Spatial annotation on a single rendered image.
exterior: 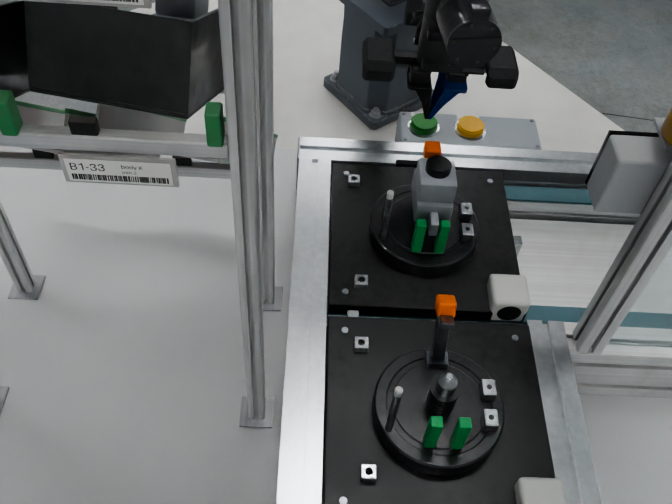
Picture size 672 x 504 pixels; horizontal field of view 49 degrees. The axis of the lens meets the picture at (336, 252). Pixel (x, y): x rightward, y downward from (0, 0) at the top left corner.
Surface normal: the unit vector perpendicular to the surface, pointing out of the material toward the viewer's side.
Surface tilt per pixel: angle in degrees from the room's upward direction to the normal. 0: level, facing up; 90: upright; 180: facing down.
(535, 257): 0
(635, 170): 90
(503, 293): 0
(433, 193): 90
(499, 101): 0
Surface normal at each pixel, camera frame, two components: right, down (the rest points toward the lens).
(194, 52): 0.98, 0.18
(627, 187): -0.02, 0.78
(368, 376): 0.06, -0.62
